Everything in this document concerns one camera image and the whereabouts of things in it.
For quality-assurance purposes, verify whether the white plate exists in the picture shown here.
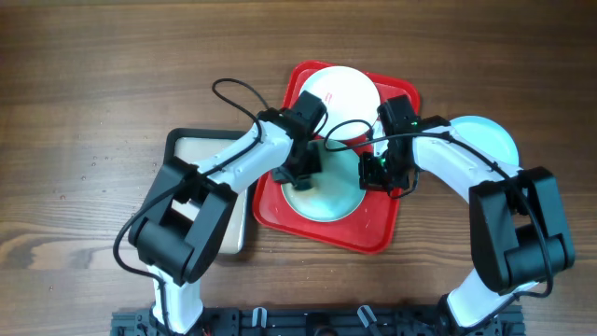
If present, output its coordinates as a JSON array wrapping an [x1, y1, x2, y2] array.
[[299, 66, 381, 141]]

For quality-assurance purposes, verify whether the red plastic tray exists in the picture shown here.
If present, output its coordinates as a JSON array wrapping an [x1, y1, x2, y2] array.
[[252, 60, 421, 254]]

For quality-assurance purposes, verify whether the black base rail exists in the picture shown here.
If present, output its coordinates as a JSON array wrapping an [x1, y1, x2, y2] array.
[[110, 305, 526, 336]]

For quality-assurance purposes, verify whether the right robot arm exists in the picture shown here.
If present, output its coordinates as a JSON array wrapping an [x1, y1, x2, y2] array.
[[360, 115, 576, 335]]

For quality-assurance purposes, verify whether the black water tray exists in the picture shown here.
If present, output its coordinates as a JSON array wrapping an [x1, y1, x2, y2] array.
[[164, 128, 249, 255]]

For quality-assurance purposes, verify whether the light blue plate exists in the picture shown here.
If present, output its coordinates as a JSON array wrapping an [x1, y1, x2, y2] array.
[[451, 116, 520, 166]]

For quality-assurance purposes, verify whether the pale green plate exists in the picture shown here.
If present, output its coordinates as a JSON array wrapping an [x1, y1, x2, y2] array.
[[281, 139, 366, 222]]

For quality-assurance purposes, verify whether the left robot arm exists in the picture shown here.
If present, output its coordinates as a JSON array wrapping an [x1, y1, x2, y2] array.
[[118, 106, 327, 335]]

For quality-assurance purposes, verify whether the green yellow sponge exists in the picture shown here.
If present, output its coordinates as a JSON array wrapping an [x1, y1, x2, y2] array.
[[293, 179, 312, 191]]

